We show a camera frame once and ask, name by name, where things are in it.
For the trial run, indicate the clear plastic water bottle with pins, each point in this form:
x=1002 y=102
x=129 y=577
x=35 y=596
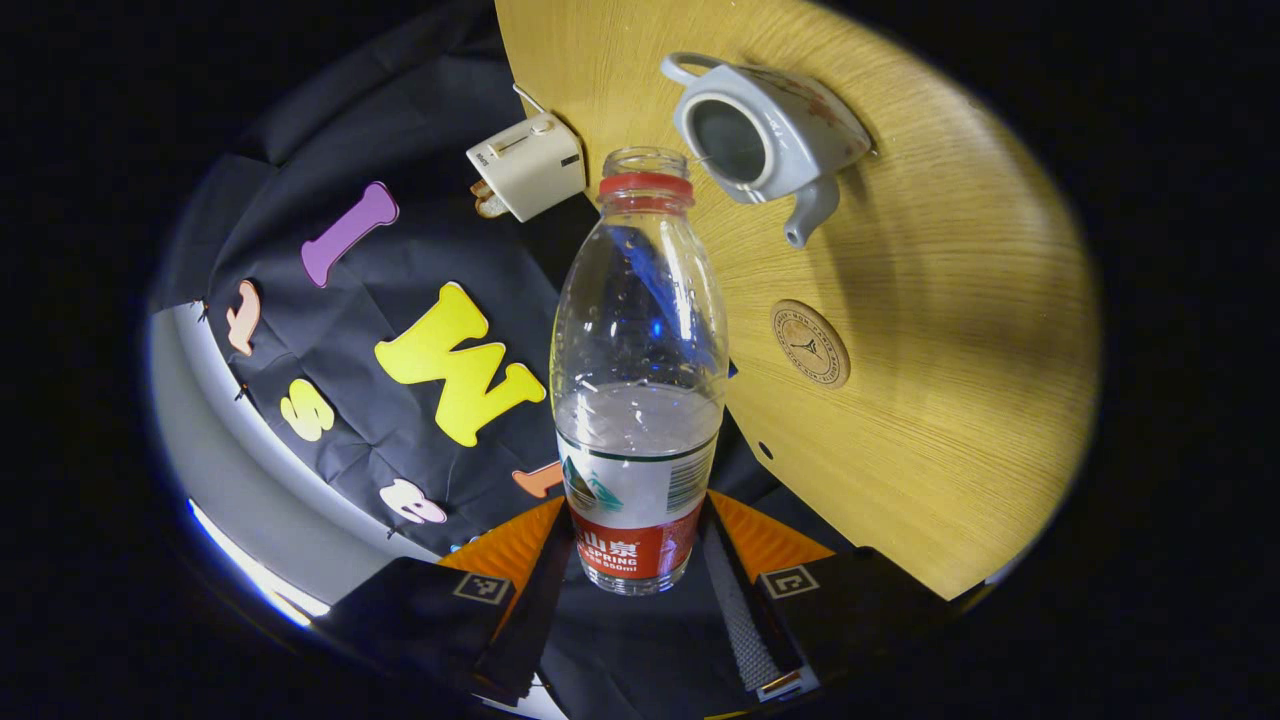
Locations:
x=640 y=450

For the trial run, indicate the round wooden coaster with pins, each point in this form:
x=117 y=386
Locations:
x=810 y=345

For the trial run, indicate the white ceramic teacup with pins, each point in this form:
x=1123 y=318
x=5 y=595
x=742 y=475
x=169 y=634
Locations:
x=800 y=130

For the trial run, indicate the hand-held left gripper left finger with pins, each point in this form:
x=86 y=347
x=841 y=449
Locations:
x=530 y=620

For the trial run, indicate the ceiling light panel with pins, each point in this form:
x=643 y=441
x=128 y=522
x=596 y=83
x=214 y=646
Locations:
x=255 y=575

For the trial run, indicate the bread slice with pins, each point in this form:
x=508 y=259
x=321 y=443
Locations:
x=488 y=203

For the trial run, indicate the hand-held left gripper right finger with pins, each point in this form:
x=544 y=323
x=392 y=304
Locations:
x=745 y=620

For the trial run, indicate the white toaster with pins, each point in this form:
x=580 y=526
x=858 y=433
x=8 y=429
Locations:
x=530 y=165

